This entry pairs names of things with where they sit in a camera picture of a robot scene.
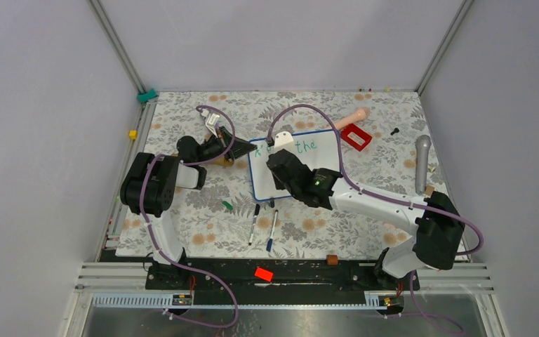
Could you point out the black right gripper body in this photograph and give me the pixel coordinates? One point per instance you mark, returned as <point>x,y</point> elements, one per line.
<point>294,192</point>

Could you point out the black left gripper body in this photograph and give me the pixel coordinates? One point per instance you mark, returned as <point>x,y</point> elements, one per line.
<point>215,147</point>

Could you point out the blue framed whiteboard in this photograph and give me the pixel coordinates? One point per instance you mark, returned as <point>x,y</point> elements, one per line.
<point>315,158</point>

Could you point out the green marker cap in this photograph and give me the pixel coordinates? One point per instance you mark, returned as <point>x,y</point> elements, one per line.
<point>227,205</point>

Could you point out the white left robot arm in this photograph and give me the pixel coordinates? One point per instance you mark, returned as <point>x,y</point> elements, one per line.
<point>149,186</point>

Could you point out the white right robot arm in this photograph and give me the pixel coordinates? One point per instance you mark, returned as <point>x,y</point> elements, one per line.
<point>432,222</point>

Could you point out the black whiteboard marker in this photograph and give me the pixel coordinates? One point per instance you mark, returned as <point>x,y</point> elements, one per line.
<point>253,224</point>

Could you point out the blue whiteboard marker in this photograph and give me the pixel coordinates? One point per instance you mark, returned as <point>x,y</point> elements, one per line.
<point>272,231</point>

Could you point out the teal corner clamp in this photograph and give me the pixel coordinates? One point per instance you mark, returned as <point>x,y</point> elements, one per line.
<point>147,96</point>

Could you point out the brown small block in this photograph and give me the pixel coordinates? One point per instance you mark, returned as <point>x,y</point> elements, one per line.
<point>332,260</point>

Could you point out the pink microphone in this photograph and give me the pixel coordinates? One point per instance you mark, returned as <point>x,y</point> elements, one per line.
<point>358,115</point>

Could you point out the red flat card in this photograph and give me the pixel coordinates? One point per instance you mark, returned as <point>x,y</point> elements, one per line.
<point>263,274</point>

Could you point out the silver microphone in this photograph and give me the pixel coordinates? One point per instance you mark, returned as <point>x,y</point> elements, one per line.
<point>422,148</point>

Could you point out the wooden small cube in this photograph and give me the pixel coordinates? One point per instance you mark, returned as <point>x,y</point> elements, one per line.
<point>429,190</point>

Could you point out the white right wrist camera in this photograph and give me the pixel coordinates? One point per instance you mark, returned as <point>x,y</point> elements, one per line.
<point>284,141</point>

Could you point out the red rectangular frame block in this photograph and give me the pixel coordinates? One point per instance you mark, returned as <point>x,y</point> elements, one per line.
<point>355,137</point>

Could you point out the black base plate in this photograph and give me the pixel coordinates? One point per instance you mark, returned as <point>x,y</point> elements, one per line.
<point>224,281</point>

